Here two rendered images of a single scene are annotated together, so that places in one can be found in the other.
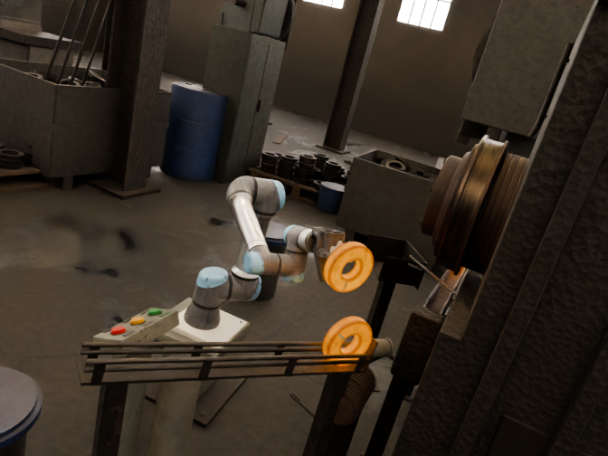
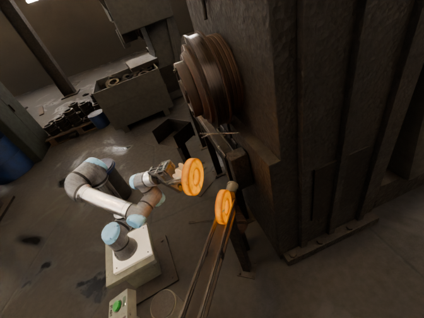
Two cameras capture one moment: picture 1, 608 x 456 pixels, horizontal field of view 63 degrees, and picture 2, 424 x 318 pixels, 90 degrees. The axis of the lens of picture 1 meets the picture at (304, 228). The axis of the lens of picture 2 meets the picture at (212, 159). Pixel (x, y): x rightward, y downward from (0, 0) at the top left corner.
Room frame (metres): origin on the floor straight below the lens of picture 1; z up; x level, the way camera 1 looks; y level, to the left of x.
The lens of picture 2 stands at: (0.71, 0.06, 1.50)
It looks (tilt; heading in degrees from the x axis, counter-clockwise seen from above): 38 degrees down; 333
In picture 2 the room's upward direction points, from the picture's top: 19 degrees counter-clockwise
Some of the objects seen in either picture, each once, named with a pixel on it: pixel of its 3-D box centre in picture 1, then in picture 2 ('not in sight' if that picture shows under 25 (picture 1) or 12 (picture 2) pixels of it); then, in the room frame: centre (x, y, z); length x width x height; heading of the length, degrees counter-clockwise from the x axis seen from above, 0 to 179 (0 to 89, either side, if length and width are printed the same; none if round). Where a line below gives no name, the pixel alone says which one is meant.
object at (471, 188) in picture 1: (470, 205); (205, 83); (1.64, -0.52, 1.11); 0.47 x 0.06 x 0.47; 159
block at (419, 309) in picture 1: (418, 345); (240, 169); (1.42, -0.45, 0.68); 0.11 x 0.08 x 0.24; 69
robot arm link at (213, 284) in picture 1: (212, 285); (115, 235); (1.82, 0.31, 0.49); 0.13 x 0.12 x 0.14; 121
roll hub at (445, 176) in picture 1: (441, 196); (187, 90); (1.68, -0.43, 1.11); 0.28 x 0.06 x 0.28; 159
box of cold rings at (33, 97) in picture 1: (79, 119); not in sight; (4.27, 2.15, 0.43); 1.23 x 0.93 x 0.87; 157
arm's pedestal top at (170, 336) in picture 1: (200, 327); (129, 252); (1.82, 0.32, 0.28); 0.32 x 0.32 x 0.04; 75
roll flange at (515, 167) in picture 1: (494, 213); (219, 77); (1.61, -0.60, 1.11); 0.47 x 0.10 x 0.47; 159
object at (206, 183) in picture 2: (375, 314); (185, 159); (2.20, -0.44, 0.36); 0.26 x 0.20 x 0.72; 14
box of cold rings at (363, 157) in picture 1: (406, 204); (134, 94); (4.46, -0.86, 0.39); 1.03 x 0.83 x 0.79; 73
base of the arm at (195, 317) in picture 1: (204, 309); (123, 245); (1.82, 0.32, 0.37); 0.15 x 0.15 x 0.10
